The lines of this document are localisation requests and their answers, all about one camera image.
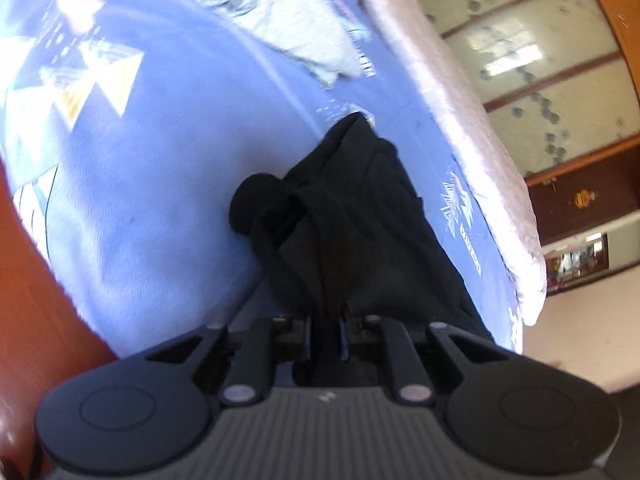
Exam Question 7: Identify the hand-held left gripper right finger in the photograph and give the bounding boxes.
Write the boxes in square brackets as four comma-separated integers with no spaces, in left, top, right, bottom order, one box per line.
[340,314,507,404]

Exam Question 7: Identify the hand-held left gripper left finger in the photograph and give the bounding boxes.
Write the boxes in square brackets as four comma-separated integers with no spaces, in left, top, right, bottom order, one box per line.
[145,312,314,406]

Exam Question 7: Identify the black pants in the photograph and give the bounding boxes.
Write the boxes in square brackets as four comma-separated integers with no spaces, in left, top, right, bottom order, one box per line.
[229,112,496,388]

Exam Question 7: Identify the blue printed bedsheet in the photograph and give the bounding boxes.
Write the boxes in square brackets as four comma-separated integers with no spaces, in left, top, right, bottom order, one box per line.
[0,0,526,361]

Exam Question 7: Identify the dark wooden door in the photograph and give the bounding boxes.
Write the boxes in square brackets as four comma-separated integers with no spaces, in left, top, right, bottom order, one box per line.
[525,135,640,261]

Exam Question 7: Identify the white quilt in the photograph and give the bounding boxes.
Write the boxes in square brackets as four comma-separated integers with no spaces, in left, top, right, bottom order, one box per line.
[357,0,548,326]

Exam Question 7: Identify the grey garment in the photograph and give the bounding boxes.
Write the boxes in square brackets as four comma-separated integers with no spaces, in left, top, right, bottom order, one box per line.
[195,0,363,91]

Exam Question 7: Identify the glass door wardrobe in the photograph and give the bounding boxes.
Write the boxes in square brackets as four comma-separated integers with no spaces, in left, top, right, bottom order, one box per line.
[400,0,640,176]

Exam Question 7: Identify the wooden bed frame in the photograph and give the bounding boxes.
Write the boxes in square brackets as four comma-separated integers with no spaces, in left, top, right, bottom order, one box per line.
[0,160,121,480]

